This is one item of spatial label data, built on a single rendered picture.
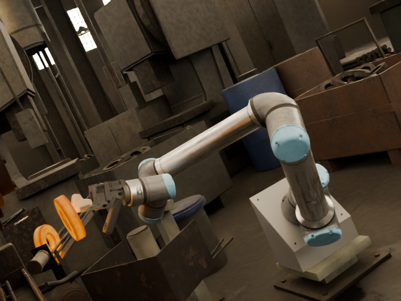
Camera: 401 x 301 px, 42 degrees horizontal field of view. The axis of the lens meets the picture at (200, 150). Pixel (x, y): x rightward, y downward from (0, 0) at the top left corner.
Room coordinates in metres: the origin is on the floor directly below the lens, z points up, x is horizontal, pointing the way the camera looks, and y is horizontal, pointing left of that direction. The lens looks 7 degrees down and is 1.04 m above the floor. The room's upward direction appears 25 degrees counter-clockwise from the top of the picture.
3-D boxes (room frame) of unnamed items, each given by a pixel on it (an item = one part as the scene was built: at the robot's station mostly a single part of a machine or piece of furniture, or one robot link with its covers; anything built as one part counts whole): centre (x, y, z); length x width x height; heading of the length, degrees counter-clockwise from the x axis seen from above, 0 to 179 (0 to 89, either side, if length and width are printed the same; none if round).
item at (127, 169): (4.43, 0.51, 0.39); 1.03 x 0.83 x 0.77; 128
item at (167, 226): (2.59, 0.32, 0.31); 0.24 x 0.16 x 0.62; 23
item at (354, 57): (9.39, -3.28, 0.16); 1.20 x 0.82 x 0.32; 13
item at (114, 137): (6.17, 0.66, 0.55); 1.10 x 0.53 x 1.10; 43
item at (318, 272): (2.28, -0.31, 0.10); 0.32 x 0.32 x 0.04; 23
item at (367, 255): (2.28, -0.31, 0.04); 0.40 x 0.40 x 0.08; 23
